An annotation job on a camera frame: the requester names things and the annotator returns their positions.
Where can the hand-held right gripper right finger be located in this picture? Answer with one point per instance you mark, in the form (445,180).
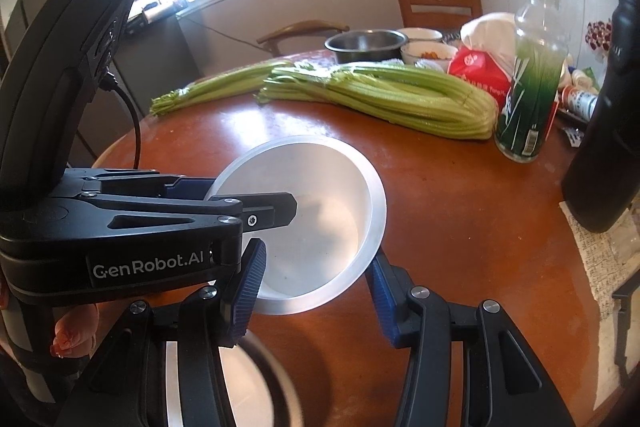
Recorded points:
(382,304)

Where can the person's left hand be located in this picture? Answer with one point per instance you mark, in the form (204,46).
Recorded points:
(75,332)

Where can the curved-back wooden chair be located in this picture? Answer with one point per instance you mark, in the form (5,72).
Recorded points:
(300,34)

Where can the black flask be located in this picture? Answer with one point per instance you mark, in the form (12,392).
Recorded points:
(610,132)

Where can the slotted-back wooden chair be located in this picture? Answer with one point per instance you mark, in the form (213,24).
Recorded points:
(440,7)

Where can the deep steel bowl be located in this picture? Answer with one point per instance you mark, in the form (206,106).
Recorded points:
(365,47)

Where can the printed paper sheet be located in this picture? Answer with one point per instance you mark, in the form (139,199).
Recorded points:
(605,267)

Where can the green label plastic bottle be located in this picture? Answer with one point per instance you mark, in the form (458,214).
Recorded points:
(532,107)

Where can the small printed can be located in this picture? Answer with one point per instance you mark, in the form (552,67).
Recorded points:
(580,102)

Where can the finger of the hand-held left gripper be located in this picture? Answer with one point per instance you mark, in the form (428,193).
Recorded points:
(272,211)
(192,188)

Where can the white bowl with food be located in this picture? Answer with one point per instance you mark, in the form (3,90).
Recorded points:
(430,54)

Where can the thin celery bunch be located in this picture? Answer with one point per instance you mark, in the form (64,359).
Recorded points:
(215,89)

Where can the thick celery bunch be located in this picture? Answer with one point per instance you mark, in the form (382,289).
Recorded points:
(400,99)

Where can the white plastic bag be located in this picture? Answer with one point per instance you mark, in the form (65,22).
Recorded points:
(492,32)

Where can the large white bowl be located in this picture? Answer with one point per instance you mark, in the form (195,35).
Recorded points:
(315,217)

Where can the red package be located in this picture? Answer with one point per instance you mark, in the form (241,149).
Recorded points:
(482,74)

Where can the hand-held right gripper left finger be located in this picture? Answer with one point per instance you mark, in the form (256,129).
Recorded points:
(247,294)

